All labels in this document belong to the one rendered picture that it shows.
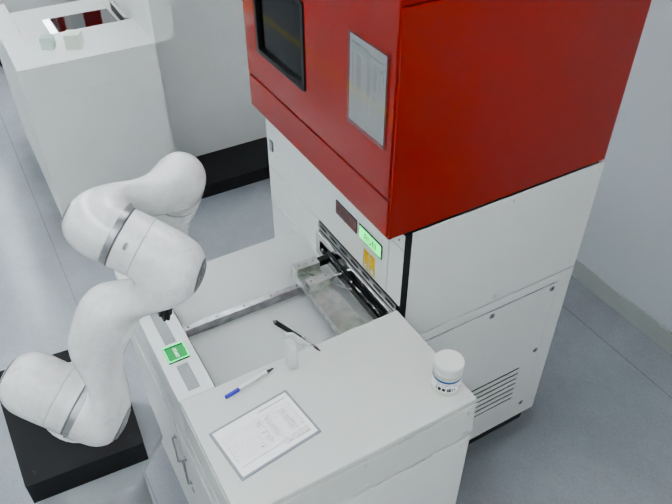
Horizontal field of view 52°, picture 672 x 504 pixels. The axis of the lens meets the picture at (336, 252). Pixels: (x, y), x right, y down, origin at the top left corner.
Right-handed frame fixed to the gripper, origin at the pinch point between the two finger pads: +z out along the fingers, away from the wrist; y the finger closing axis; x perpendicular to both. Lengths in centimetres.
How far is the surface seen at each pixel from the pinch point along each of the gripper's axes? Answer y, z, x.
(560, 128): -98, -49, 15
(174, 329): -6.0, 14.6, -8.3
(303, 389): -25.6, 9.9, 26.7
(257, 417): -12.7, 12.3, 28.8
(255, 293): -38, 22, -24
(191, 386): -3.3, 15.5, 11.6
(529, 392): -140, 64, 16
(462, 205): -72, -29, 15
